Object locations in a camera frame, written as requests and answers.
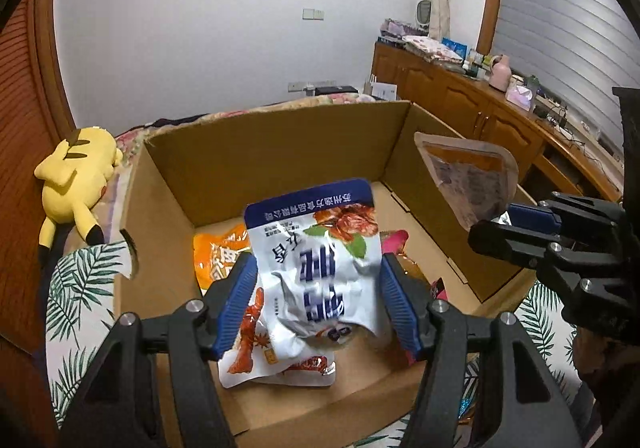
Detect purple patterned box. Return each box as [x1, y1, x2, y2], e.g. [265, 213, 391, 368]
[382, 19, 418, 41]

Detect wooden louvered wardrobe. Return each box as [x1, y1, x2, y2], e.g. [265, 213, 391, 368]
[0, 0, 116, 448]

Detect brown clear-wrapped snack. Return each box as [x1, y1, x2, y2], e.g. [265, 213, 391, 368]
[400, 255, 432, 296]

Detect wooden cabinet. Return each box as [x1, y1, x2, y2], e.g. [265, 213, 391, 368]
[372, 42, 626, 209]

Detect folded floral cloths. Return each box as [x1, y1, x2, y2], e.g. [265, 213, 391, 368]
[402, 35, 463, 63]

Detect white paper bag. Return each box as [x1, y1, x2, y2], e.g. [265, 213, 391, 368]
[366, 82, 398, 101]

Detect green leaf print blanket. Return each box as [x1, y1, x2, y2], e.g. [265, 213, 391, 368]
[45, 240, 581, 448]

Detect brown cardboard box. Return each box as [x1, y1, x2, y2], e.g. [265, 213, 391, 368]
[112, 100, 538, 448]

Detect pink black snack packet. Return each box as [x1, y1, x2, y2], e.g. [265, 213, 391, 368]
[380, 229, 449, 303]

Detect pink thermos jug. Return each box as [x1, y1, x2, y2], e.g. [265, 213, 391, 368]
[489, 54, 512, 92]

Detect white blue snack pouch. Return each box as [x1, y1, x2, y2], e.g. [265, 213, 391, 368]
[244, 178, 386, 351]

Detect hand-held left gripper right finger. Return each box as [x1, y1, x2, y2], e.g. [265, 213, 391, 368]
[377, 252, 586, 448]

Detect pink tissue box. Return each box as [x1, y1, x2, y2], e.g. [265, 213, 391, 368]
[506, 82, 537, 108]

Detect white crayfish print snack packet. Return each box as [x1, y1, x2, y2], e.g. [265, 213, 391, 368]
[217, 285, 337, 389]

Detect grey window blind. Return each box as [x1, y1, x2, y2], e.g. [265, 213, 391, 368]
[490, 0, 640, 149]

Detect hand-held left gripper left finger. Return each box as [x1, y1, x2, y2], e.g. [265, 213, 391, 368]
[60, 255, 261, 448]

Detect brown translucent snack packet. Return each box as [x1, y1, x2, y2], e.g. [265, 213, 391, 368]
[414, 131, 518, 232]

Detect yellow plush toy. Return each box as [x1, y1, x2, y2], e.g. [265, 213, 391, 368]
[34, 127, 124, 261]

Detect person's right hand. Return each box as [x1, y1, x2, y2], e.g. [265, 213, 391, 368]
[572, 332, 631, 389]

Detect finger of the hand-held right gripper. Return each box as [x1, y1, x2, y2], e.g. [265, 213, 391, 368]
[507, 193, 626, 235]
[469, 219, 601, 299]

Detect small white fan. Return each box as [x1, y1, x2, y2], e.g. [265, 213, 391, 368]
[416, 0, 432, 36]

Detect white power strip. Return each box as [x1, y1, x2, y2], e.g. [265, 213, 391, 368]
[550, 119, 587, 139]

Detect orange snack packet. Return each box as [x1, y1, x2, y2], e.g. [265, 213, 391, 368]
[192, 223, 253, 299]

